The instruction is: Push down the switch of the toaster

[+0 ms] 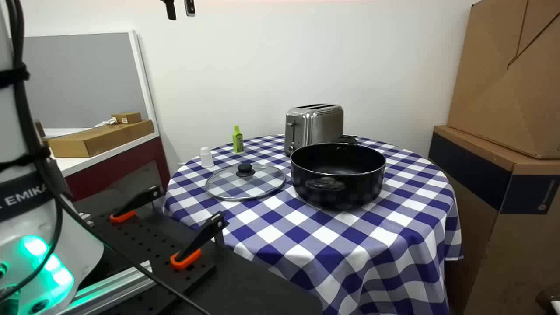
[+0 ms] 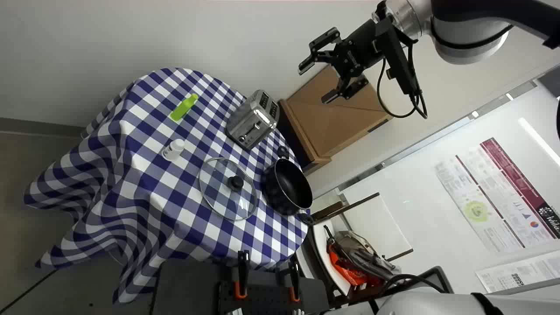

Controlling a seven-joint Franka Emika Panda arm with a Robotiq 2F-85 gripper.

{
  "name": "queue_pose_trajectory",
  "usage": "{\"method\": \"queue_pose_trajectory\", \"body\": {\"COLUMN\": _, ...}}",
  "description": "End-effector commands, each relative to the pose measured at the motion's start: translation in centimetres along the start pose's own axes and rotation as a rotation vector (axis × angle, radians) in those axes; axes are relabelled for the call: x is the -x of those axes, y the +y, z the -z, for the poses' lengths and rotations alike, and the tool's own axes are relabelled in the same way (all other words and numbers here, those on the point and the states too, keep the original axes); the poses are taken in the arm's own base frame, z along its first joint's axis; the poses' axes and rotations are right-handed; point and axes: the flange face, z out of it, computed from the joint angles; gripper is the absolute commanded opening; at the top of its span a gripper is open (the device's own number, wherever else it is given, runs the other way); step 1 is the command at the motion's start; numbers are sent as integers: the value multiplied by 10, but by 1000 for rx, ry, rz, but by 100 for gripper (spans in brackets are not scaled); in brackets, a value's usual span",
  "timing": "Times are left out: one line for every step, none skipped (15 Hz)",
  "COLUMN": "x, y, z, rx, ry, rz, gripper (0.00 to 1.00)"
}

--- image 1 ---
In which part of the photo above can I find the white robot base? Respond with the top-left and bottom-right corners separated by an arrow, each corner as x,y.
0,0 -> 104,315

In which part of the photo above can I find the black cooking pot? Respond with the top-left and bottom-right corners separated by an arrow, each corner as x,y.
291,143 -> 387,211

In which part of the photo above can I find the small green bottle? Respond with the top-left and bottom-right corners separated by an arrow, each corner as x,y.
231,125 -> 244,151

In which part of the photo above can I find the grey white partition board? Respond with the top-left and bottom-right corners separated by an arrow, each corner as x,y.
25,31 -> 158,134

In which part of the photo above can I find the large upper cardboard box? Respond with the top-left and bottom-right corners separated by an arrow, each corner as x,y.
448,0 -> 560,158

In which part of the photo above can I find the black perforated breadboard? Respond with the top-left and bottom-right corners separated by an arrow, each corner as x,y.
91,211 -> 216,315

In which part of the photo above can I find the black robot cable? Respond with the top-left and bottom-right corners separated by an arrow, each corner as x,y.
0,0 -> 212,315

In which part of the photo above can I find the small clear white bottle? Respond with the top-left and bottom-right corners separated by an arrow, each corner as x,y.
200,146 -> 214,169

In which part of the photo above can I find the near black orange clamp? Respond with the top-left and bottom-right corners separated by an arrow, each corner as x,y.
170,211 -> 228,270

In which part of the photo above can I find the far black orange clamp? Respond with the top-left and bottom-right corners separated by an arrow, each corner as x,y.
109,185 -> 165,223

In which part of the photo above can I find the lower cardboard box blue band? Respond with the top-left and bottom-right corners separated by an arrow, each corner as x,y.
429,125 -> 560,315

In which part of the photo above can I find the silver metal toaster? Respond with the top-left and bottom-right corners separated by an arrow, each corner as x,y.
286,102 -> 343,155

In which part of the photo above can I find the glass pot lid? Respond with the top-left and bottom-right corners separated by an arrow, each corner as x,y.
205,162 -> 287,200

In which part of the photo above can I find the blue white checkered tablecloth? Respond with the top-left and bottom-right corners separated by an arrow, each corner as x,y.
165,139 -> 462,315

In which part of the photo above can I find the black orange clamp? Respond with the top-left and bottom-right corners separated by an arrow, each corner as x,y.
170,211 -> 228,270
109,185 -> 165,223

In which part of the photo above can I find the red white side table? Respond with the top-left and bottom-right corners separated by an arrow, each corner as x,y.
56,130 -> 170,200

